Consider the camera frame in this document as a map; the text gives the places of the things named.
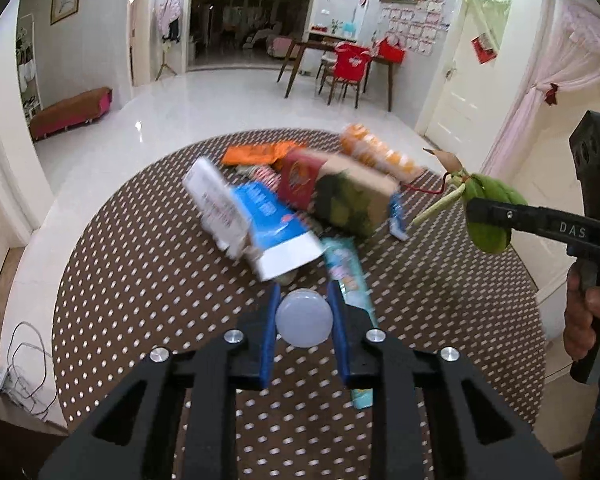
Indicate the person's right hand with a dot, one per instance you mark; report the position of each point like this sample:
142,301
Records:
580,325

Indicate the small blue wrapper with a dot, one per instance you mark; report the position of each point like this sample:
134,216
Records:
397,220

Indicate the small framed wall picture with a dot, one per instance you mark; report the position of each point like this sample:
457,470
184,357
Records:
66,1

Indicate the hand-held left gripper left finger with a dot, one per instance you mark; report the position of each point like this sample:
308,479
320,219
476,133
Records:
274,340

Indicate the wall of paper certificates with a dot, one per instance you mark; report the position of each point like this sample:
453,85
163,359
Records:
415,27

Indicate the red door ornament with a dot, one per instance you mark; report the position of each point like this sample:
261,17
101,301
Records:
484,49

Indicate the white cardboard box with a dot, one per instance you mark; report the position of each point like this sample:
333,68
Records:
215,205

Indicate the round dotted brown table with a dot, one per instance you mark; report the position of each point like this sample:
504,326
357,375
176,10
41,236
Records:
155,285

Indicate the red and white wrapper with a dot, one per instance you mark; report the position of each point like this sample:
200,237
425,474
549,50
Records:
265,177

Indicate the red padded bench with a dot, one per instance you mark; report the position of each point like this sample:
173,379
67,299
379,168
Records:
70,110

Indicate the green leafy twig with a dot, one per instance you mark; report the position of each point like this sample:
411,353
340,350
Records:
485,240

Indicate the flat orange packet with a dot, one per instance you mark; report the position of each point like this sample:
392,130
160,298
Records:
252,155

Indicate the teal tube wrapper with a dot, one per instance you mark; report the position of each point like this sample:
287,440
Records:
347,265

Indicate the coat stand with pink clothes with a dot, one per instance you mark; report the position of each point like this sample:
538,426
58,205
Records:
169,15

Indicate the red and brown carton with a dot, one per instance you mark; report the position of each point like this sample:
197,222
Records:
350,185

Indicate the chair with red cover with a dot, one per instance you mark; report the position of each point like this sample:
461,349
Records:
350,65

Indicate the orange snack bag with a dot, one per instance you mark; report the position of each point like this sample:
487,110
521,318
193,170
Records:
375,147

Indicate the red curtain tie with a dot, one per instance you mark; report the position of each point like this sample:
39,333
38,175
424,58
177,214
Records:
551,94

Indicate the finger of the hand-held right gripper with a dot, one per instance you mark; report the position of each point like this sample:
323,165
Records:
500,215

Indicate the wooden dining table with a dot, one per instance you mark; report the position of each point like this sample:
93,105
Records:
305,46

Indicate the pink lace curtain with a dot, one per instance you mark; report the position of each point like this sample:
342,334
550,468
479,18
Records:
570,60

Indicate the red bag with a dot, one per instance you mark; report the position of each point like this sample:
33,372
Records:
391,51

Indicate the white plant rack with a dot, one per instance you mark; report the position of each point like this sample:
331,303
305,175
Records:
29,70

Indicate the blue and white box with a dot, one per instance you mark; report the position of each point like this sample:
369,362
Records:
275,230

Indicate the white light bulb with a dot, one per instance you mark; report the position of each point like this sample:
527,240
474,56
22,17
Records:
305,317

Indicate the white panel door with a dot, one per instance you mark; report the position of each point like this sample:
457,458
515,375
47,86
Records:
460,90

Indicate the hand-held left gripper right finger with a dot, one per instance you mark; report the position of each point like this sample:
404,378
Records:
341,340

